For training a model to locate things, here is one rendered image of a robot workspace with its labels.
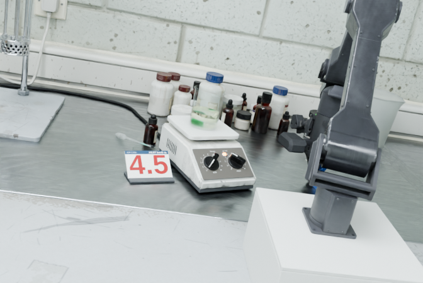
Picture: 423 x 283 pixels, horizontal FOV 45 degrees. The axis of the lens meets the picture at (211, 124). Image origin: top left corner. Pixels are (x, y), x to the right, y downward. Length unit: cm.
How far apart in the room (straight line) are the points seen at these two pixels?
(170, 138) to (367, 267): 53
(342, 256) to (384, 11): 38
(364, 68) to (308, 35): 77
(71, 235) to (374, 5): 58
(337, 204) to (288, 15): 90
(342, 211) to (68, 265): 38
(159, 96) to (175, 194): 44
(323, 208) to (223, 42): 87
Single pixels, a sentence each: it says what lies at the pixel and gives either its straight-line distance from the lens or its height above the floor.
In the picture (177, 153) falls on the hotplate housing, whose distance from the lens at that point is 105.
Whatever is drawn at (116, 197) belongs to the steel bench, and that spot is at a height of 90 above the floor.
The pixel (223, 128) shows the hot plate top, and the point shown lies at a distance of 109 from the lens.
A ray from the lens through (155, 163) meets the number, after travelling 102.
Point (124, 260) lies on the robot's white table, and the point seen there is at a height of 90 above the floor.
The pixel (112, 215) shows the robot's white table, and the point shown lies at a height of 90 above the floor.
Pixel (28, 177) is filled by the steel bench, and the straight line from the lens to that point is 97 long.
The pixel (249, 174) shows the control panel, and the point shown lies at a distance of 103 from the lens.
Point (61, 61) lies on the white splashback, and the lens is 149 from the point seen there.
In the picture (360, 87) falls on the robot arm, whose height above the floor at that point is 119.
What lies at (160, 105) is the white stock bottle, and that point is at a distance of 136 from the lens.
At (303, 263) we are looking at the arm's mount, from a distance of 66.
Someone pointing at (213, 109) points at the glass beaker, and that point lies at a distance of 104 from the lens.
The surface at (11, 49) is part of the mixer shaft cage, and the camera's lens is 121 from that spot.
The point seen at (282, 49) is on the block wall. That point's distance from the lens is 154.
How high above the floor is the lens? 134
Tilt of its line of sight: 18 degrees down
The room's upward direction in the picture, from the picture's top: 11 degrees clockwise
